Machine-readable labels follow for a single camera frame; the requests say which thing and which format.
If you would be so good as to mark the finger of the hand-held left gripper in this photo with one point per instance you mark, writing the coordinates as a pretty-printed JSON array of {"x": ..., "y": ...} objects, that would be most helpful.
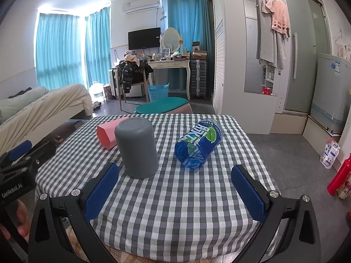
[{"x": 19, "y": 149}]

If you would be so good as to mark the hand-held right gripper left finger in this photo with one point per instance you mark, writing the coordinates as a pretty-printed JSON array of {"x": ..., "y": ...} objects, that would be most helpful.
[{"x": 101, "y": 191}]

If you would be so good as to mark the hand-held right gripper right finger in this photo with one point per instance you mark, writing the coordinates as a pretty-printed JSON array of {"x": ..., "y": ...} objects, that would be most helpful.
[{"x": 248, "y": 194}]

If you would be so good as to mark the blue plastic drink bottle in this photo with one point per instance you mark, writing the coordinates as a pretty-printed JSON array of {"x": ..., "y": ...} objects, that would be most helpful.
[{"x": 197, "y": 145}]

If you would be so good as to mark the grey cup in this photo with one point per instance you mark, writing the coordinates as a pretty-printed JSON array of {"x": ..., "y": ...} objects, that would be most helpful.
[{"x": 135, "y": 148}]

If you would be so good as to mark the pink cup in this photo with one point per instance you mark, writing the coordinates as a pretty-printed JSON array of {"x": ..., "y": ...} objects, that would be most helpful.
[{"x": 107, "y": 134}]

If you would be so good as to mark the person's left hand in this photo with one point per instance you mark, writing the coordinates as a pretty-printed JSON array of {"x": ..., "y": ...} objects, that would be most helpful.
[{"x": 23, "y": 222}]

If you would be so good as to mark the pale green pillow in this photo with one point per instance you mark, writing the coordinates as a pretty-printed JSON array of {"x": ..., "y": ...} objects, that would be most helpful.
[{"x": 19, "y": 100}]

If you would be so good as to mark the bed with beige sheet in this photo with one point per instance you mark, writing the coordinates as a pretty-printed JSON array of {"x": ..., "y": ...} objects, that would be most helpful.
[{"x": 54, "y": 106}]

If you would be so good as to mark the grey checkered tablecloth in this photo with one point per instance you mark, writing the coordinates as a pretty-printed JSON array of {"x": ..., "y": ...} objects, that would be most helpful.
[{"x": 175, "y": 211}]

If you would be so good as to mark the white refill pouch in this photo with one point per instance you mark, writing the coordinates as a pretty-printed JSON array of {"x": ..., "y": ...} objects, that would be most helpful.
[{"x": 329, "y": 154}]

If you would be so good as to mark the red thermos bottle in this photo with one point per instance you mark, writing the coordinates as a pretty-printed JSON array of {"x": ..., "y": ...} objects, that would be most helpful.
[{"x": 340, "y": 179}]

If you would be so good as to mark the clear water jug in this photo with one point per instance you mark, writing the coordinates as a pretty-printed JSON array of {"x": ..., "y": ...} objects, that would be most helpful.
[{"x": 98, "y": 91}]

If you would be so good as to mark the patterned gift bag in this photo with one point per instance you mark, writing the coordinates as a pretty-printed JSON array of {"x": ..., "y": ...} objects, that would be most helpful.
[{"x": 107, "y": 92}]

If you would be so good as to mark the teal cushioned stool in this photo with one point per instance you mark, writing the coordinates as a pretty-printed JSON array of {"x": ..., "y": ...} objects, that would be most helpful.
[{"x": 161, "y": 106}]

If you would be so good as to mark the wide teal window curtain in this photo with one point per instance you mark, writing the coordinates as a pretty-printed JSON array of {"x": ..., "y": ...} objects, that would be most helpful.
[{"x": 59, "y": 52}]

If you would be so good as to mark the blue plastic laundry basket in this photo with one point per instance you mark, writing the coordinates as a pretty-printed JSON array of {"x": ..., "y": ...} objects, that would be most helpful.
[{"x": 157, "y": 91}]

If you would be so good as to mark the wooden chair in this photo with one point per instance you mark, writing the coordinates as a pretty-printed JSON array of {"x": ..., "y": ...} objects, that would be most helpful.
[{"x": 145, "y": 80}]

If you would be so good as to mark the black jacket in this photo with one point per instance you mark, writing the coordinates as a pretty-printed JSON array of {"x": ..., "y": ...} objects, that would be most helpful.
[{"x": 129, "y": 74}]

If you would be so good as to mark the grey ribbed suitcase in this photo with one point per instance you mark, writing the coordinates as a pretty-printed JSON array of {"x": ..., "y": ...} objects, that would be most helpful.
[{"x": 198, "y": 79}]

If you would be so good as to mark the narrow teal window curtain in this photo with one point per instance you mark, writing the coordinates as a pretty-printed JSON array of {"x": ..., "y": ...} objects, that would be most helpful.
[{"x": 97, "y": 46}]

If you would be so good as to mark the white refrigerator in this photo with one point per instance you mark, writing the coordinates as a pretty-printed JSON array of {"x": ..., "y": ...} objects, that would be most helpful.
[{"x": 330, "y": 93}]

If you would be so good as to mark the white dressing table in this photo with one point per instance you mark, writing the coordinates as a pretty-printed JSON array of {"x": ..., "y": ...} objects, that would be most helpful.
[{"x": 170, "y": 64}]

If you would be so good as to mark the frosted glass door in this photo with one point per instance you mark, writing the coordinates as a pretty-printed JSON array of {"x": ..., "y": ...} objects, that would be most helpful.
[{"x": 304, "y": 60}]

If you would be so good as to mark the stacked cardboard boxes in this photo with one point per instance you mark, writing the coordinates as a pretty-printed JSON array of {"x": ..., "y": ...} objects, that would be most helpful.
[{"x": 199, "y": 52}]

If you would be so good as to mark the white louvered wardrobe door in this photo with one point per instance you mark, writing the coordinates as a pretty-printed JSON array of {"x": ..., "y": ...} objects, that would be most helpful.
[{"x": 219, "y": 46}]

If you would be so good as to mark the grey hanging towel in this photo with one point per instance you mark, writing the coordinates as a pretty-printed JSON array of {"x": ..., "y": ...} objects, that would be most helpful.
[{"x": 267, "y": 41}]

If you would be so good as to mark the black flat television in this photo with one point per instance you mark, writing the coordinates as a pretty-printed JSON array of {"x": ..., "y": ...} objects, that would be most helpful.
[{"x": 144, "y": 38}]

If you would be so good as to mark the white oval mirror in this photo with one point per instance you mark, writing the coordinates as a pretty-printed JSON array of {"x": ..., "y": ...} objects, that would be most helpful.
[{"x": 171, "y": 39}]

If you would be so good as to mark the pink hanging towel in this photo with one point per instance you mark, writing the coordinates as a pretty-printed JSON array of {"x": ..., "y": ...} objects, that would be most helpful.
[{"x": 279, "y": 16}]

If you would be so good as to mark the tall dark teal curtain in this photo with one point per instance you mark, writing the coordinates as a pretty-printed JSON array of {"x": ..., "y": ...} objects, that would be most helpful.
[{"x": 189, "y": 19}]

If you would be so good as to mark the white air conditioner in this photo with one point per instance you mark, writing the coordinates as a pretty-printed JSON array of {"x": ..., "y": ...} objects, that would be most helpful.
[{"x": 141, "y": 5}]

